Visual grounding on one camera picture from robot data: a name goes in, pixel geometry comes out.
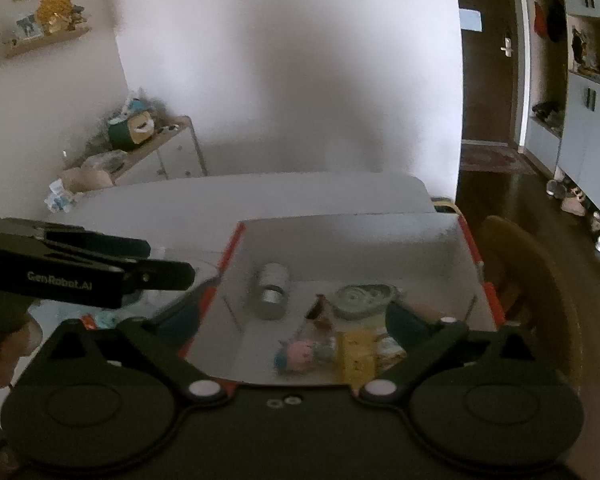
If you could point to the dark wooden door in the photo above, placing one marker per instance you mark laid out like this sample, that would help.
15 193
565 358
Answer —
490 90

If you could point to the white and green tube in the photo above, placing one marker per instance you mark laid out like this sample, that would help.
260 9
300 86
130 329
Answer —
390 347

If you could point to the patterned door rug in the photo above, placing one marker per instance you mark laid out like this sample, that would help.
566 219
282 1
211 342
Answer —
497 160

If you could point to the yellow woven ornament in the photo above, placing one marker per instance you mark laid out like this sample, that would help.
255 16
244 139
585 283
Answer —
54 12

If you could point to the red orange toy figure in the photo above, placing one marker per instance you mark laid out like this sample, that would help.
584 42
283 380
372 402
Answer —
87 321

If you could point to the brown cardboard box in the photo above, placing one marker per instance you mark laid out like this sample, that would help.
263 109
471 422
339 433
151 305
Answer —
87 180

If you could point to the wooden sideboard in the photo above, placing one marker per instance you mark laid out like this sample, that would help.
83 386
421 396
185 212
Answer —
165 157

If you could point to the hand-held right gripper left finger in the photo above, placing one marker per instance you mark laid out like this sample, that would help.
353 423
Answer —
170 330

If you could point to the row of shoes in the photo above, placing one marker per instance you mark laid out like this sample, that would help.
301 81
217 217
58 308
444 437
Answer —
580 210

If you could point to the light blue shell toy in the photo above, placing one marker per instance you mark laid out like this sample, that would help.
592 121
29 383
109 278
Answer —
326 349

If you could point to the white shelf cabinet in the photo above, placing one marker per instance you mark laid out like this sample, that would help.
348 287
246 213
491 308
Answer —
587 110

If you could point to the red and white cardboard box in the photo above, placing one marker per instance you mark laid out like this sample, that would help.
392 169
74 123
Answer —
330 250

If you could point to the wooden chair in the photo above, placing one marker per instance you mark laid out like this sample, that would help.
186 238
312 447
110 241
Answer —
535 285

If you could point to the pale paper sheet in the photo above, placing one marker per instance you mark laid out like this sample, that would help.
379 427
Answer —
471 20

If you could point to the yellow carton box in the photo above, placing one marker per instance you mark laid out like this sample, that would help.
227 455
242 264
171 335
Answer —
357 359

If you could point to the wooden wall shelf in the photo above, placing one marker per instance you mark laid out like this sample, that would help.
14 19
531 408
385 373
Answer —
50 42

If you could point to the person's left hand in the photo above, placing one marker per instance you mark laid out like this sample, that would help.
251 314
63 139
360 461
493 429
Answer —
17 360

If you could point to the white and blue packet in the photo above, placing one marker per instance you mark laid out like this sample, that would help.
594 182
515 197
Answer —
60 197

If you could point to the small standing picture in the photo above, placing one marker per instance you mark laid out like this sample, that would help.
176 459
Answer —
28 27

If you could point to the teal soap bar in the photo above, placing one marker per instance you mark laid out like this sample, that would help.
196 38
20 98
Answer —
111 319

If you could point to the pink and blue bird toy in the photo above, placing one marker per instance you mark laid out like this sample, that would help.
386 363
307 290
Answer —
295 355

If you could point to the grey green oval case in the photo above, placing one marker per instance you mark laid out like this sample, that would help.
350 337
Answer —
367 301

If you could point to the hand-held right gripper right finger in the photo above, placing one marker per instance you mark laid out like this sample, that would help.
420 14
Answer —
404 321

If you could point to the white sunglasses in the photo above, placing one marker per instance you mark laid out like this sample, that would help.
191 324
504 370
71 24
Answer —
167 128

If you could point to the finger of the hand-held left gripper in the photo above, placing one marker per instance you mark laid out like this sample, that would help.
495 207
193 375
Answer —
160 275
100 245

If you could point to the wooden tissue box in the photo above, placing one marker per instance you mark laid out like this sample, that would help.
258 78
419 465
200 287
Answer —
142 130

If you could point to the green tissue box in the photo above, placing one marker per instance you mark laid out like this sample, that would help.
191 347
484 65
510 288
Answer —
120 135

